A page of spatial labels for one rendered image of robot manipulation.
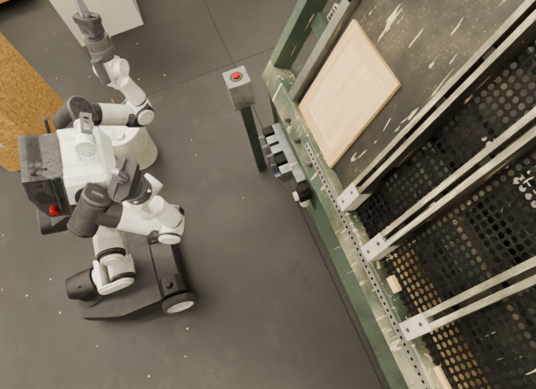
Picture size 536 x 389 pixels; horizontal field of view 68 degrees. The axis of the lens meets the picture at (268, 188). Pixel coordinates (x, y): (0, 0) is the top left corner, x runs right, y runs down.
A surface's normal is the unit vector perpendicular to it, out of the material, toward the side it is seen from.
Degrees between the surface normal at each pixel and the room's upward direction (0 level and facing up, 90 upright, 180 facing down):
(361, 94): 58
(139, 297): 0
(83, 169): 23
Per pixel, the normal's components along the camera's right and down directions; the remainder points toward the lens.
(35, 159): 0.25, -0.55
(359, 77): -0.86, 0.07
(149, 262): -0.12, -0.44
